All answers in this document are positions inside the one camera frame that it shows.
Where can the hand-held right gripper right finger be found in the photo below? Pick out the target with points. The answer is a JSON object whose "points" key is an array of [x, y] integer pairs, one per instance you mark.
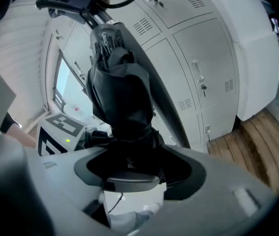
{"points": [[215, 200]]}

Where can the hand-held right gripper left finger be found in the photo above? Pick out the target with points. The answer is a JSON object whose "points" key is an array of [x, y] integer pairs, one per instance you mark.
{"points": [[61, 181]]}

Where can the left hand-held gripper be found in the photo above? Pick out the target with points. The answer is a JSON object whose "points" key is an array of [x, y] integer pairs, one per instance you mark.
{"points": [[61, 134]]}

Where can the black umbrella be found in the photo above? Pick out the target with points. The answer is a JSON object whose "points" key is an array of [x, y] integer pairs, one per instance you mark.
{"points": [[124, 95]]}

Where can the black coat rack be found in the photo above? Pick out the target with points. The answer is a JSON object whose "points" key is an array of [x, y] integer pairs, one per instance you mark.
{"points": [[158, 90]]}

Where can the person's left forearm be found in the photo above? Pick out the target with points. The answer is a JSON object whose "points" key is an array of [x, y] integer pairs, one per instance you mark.
{"points": [[21, 138]]}

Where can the black framed window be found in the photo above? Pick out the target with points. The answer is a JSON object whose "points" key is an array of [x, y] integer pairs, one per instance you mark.
{"points": [[65, 82]]}

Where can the wooden steps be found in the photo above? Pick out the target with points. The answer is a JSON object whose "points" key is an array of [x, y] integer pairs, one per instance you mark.
{"points": [[252, 144]]}

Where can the white block cabinet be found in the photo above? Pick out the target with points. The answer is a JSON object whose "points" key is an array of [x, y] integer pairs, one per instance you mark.
{"points": [[252, 58]]}

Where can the grey metal locker cabinet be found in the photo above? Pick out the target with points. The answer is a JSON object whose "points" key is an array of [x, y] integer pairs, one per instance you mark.
{"points": [[203, 45]]}

